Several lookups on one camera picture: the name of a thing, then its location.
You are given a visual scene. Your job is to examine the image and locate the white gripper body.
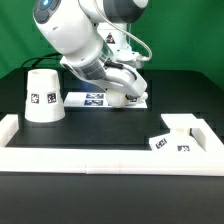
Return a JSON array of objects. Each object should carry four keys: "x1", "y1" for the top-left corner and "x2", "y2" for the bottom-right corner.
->
[{"x1": 100, "y1": 60, "x2": 147, "y2": 99}]

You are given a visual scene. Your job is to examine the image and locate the white lamp base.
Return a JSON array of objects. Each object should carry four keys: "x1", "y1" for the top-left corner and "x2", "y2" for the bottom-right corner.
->
[{"x1": 149, "y1": 113, "x2": 204, "y2": 152}]

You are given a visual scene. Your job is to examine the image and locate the white lamp bulb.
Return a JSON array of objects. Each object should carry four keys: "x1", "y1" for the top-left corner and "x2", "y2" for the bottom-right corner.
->
[{"x1": 106, "y1": 90, "x2": 148, "y2": 108}]

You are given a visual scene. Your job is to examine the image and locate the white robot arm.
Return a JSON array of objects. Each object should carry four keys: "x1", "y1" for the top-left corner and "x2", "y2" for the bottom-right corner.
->
[{"x1": 33, "y1": 0, "x2": 152, "y2": 99}]

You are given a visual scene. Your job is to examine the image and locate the white lamp shade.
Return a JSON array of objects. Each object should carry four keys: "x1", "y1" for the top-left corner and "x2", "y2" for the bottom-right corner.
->
[{"x1": 25, "y1": 69, "x2": 65, "y2": 123}]

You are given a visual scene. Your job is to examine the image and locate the white marker sheet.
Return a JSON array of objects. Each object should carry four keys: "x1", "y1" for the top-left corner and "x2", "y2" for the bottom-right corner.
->
[{"x1": 63, "y1": 91, "x2": 148, "y2": 110}]

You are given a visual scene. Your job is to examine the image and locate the black cable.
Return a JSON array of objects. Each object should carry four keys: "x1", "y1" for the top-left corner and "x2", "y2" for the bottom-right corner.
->
[{"x1": 20, "y1": 52, "x2": 64, "y2": 69}]

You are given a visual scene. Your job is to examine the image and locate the white U-shaped frame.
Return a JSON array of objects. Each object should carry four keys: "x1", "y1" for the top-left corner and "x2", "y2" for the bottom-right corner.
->
[{"x1": 0, "y1": 114, "x2": 224, "y2": 176}]

